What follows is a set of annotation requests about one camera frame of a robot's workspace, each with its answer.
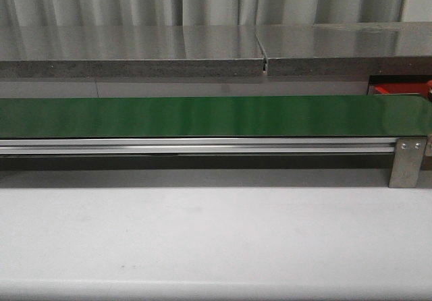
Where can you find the white pleated curtain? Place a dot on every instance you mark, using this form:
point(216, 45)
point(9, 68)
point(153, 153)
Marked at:
point(195, 12)

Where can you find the steel conveyor support bracket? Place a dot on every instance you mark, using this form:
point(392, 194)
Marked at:
point(408, 158)

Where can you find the grey stone counter slab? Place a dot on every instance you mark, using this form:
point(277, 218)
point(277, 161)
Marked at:
point(130, 52)

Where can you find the aluminium conveyor frame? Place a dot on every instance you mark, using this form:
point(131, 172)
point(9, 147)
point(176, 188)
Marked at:
point(86, 146)

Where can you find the red plastic tray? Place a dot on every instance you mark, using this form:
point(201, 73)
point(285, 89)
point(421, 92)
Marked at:
point(420, 88)

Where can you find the green conveyor belt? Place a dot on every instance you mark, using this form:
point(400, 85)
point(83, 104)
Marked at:
point(166, 117)

